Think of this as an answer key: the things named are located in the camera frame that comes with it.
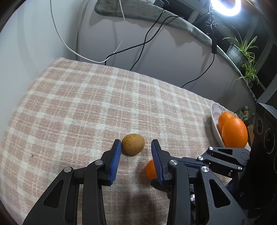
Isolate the small tangerine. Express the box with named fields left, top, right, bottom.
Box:
left=145, top=159, right=157, bottom=180

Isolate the potted spider plant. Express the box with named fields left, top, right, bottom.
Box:
left=223, top=26, right=259, bottom=88

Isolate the brown longan fruit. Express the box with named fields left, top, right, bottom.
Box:
left=122, top=134, right=145, bottom=156

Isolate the ring light cable with remote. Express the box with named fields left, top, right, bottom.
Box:
left=180, top=4, right=218, bottom=89

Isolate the black cable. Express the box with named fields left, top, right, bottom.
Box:
left=105, top=6, right=185, bottom=72

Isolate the green carton box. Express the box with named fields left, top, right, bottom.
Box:
left=236, top=106, right=250, bottom=122

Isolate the floral white plate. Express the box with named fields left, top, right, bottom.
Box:
left=210, top=102, right=237, bottom=147

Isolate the large smooth orange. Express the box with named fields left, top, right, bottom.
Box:
left=221, top=117, right=248, bottom=148

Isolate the checked pink tablecloth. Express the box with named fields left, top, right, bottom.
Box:
left=1, top=58, right=217, bottom=224

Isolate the black power adapter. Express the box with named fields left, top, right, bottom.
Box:
left=153, top=0, right=165, bottom=8

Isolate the large rough orange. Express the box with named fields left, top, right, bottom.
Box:
left=218, top=112, right=235, bottom=134

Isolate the white cable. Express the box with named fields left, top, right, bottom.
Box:
left=49, top=0, right=126, bottom=64

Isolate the black tripod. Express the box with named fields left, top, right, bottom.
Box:
left=192, top=11, right=218, bottom=36

